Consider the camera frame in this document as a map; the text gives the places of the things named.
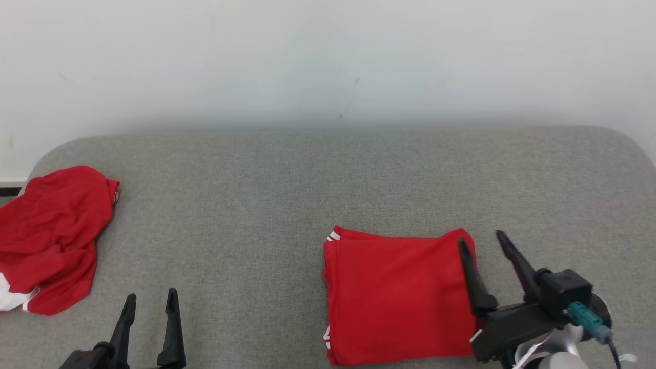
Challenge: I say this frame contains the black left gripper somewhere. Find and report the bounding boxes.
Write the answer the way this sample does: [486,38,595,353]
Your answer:
[59,288,187,369]

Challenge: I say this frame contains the red jersey with number print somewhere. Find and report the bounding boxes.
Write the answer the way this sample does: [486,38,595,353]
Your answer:
[322,225,480,366]

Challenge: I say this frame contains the red shorts with white stripe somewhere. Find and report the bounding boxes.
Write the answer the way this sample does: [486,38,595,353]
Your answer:
[0,165,120,315]

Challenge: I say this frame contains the black cable with teal plug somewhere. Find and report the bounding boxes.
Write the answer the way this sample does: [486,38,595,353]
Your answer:
[566,301,636,369]

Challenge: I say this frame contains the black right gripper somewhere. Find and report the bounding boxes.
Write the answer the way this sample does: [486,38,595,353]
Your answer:
[458,230,592,363]

